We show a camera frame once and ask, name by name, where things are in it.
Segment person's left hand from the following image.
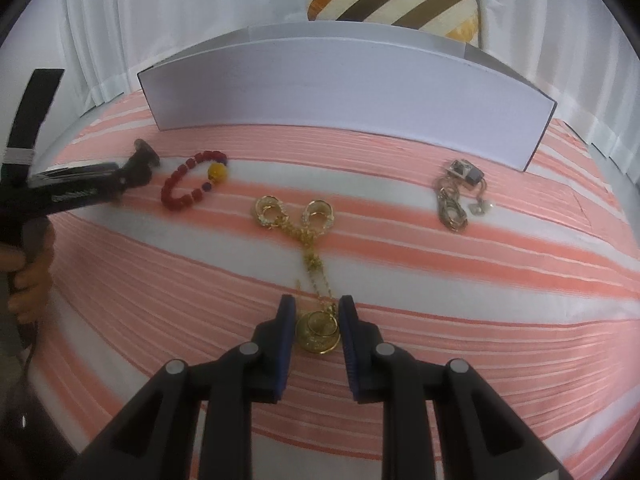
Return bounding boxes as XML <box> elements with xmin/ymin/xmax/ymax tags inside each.
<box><xmin>7</xmin><ymin>220</ymin><xmax>55</xmax><ymax>326</ymax></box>

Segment silver chain jewelry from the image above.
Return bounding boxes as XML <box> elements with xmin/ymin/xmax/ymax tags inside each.
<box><xmin>434</xmin><ymin>158</ymin><xmax>493</xmax><ymax>233</ymax></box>

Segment black strap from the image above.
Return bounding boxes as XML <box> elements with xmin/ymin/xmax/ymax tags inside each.
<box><xmin>0</xmin><ymin>67</ymin><xmax>66</xmax><ymax>181</ymax></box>

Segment pink white striped blanket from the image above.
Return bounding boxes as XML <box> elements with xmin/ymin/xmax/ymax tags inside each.
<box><xmin>30</xmin><ymin>87</ymin><xmax>640</xmax><ymax>480</ymax></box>

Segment white cardboard box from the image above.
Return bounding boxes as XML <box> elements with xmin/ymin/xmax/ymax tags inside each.
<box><xmin>136</xmin><ymin>25</ymin><xmax>558</xmax><ymax>173</ymax></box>

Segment white pleated curtain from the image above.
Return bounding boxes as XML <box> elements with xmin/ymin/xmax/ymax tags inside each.
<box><xmin>0</xmin><ymin>0</ymin><xmax>640</xmax><ymax>186</ymax></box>

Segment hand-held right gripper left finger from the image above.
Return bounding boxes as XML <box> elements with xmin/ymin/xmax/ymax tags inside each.
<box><xmin>65</xmin><ymin>294</ymin><xmax>297</xmax><ymax>480</ymax></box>

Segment red bead bracelet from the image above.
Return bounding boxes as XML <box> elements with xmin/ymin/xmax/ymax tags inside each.
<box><xmin>160</xmin><ymin>150</ymin><xmax>230</xmax><ymax>212</ymax></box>

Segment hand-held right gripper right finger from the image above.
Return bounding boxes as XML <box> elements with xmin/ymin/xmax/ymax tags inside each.
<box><xmin>338</xmin><ymin>294</ymin><xmax>576</xmax><ymax>480</ymax></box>

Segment person's black pants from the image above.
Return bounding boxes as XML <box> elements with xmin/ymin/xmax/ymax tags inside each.
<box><xmin>0</xmin><ymin>355</ymin><xmax>81</xmax><ymax>480</ymax></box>

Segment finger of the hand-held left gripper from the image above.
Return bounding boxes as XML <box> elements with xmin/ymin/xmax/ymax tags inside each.
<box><xmin>112</xmin><ymin>157</ymin><xmax>151</xmax><ymax>188</ymax></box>

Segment gold chain jewelry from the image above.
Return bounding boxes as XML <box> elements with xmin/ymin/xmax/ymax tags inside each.
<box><xmin>252</xmin><ymin>195</ymin><xmax>346</xmax><ymax>357</ymax></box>

